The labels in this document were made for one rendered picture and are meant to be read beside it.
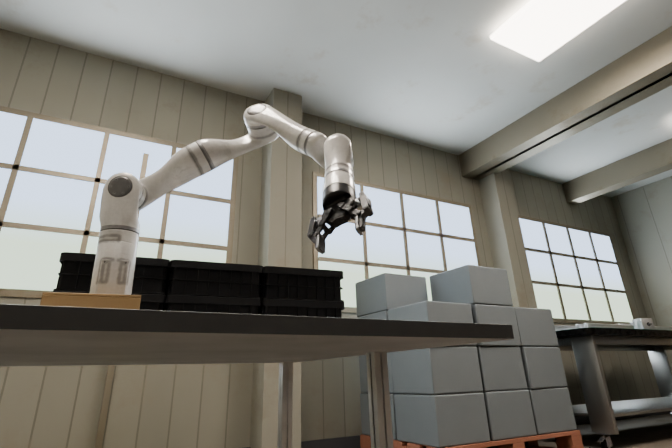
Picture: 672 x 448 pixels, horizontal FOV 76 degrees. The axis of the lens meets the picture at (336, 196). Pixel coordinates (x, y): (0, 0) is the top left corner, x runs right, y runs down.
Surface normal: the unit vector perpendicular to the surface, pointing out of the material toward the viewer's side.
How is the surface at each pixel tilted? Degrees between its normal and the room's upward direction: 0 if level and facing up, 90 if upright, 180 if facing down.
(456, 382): 90
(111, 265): 91
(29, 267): 90
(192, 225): 90
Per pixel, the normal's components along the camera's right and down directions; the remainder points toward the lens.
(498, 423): 0.48, -0.36
